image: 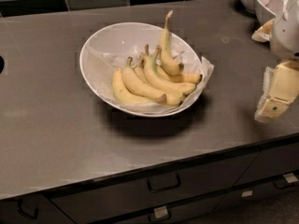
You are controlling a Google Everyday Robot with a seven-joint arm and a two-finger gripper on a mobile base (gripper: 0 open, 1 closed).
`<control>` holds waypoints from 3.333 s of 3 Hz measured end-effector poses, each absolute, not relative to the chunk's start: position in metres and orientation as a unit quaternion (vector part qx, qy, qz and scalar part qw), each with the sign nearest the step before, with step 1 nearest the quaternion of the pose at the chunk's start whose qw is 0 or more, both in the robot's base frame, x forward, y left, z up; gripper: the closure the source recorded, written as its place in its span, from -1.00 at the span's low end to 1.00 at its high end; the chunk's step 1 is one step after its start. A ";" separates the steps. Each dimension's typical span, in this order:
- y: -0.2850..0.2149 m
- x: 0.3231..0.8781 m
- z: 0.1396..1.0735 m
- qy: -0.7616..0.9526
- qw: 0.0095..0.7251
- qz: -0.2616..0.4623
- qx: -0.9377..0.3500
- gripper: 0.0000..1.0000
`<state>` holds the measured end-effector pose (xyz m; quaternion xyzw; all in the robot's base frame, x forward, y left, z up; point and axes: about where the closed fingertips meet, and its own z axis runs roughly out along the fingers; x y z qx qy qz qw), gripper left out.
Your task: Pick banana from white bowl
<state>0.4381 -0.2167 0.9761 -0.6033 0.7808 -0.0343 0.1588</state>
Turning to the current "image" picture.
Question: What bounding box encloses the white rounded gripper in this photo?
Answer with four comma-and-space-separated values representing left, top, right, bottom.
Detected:
251, 0, 299, 123

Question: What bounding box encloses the long middle yellow banana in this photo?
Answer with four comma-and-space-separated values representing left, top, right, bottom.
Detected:
144, 44, 196, 99

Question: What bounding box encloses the small hidden yellow banana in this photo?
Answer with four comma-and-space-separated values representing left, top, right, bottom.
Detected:
134, 57, 149, 83

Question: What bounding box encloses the white paper bowl liner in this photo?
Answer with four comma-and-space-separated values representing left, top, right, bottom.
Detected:
80, 42, 214, 118

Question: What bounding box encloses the dark right drawer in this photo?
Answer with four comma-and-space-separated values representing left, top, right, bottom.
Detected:
236, 142, 299, 185

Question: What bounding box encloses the dark drawer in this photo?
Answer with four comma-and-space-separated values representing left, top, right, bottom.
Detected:
236, 142, 299, 185
90, 175, 299, 224
0, 194, 75, 224
52, 152, 256, 224

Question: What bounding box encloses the dark lower drawer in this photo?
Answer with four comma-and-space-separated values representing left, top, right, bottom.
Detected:
90, 175, 299, 224

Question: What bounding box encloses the dark upper middle drawer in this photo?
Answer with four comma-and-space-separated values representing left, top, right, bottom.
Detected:
52, 152, 256, 224

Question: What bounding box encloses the dark left drawer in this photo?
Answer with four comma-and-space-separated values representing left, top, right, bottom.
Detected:
0, 194, 75, 224

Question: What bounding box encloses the black right drawer handle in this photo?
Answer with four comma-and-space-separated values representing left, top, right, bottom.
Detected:
274, 173, 299, 189

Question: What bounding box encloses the black drawer handle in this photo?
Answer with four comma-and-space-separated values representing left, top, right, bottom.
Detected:
17, 199, 38, 220
274, 173, 299, 189
147, 173, 181, 193

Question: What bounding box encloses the black drawer handle middle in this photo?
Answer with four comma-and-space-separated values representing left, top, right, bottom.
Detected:
147, 173, 181, 193

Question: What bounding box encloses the lower drawer handle with label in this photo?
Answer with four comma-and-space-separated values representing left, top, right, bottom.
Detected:
149, 206, 171, 223

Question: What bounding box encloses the black left drawer handle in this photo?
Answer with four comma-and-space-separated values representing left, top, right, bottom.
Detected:
17, 199, 38, 220

